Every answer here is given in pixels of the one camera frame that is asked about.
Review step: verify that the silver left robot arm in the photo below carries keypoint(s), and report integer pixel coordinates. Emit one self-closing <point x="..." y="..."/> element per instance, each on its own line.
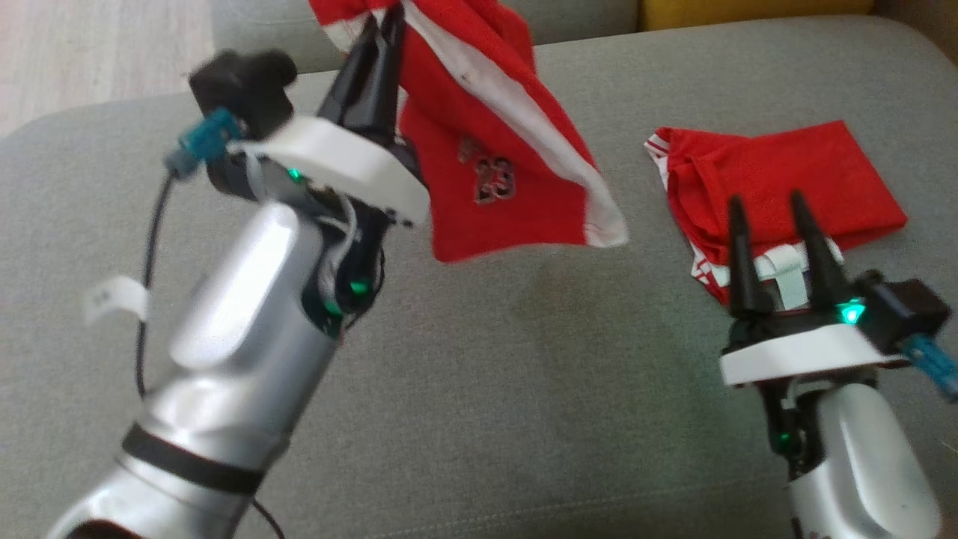
<point x="217" y="374"/>

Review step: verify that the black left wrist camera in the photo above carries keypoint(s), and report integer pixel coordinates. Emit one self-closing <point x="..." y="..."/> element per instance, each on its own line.
<point x="243" y="86"/>

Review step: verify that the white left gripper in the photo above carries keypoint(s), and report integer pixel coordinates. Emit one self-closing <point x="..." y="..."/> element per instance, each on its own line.
<point x="344" y="161"/>

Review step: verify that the yellow sofa cushion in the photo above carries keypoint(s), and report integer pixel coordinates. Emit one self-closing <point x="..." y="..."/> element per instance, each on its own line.
<point x="748" y="11"/>

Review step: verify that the grey sofa seat cushion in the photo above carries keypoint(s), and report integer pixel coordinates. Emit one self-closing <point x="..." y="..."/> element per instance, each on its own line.
<point x="524" y="389"/>

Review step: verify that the red white sports jersey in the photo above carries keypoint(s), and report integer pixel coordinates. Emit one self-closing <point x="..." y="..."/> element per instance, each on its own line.
<point x="786" y="172"/>

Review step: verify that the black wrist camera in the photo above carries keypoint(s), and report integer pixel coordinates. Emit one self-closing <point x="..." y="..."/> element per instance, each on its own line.
<point x="902" y="307"/>
<point x="243" y="86"/>

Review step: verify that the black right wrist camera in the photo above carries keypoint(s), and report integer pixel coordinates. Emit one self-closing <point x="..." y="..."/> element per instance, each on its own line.
<point x="902" y="307"/>

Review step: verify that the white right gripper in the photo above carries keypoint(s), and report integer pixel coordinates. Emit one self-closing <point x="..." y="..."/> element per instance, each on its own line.
<point x="801" y="352"/>

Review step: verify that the red white striped shorts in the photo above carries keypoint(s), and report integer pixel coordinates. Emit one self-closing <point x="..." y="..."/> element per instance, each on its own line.
<point x="486" y="127"/>

